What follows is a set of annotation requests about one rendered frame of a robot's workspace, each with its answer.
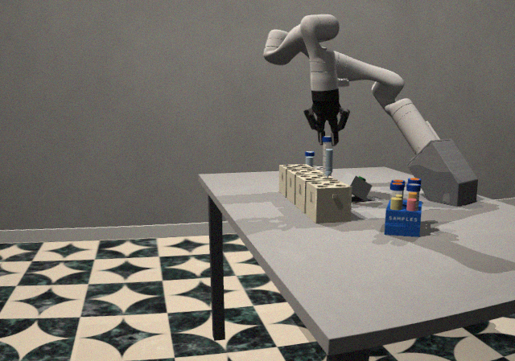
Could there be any blue sample tube rack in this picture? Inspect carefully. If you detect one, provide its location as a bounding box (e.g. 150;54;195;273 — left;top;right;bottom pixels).
385;200;422;237

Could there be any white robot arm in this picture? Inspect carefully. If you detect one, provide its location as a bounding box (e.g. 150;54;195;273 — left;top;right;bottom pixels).
264;14;440;155

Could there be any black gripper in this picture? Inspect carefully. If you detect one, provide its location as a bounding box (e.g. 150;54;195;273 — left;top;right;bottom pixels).
304;89;350;146

